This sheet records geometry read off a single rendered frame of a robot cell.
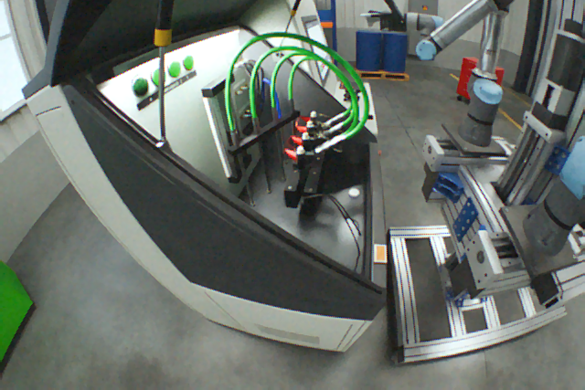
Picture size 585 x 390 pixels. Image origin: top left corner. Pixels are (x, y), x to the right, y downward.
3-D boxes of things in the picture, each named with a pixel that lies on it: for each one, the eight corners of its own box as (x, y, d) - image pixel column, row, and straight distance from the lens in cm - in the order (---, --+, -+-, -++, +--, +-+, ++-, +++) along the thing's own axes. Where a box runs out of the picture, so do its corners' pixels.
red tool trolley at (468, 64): (453, 100, 502) (462, 57, 484) (466, 98, 539) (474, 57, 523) (482, 115, 469) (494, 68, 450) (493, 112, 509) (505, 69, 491)
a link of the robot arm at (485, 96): (468, 116, 96) (477, 82, 92) (465, 104, 109) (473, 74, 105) (496, 125, 99) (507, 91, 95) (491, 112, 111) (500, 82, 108)
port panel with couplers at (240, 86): (248, 131, 90) (232, 51, 81) (239, 131, 91) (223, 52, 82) (259, 116, 100) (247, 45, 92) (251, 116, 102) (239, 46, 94)
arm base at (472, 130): (479, 129, 116) (485, 109, 113) (496, 147, 106) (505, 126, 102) (452, 126, 108) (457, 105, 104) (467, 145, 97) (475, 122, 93)
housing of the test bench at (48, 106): (247, 333, 154) (48, 63, 49) (207, 321, 164) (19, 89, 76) (297, 182, 220) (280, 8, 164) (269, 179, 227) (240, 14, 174)
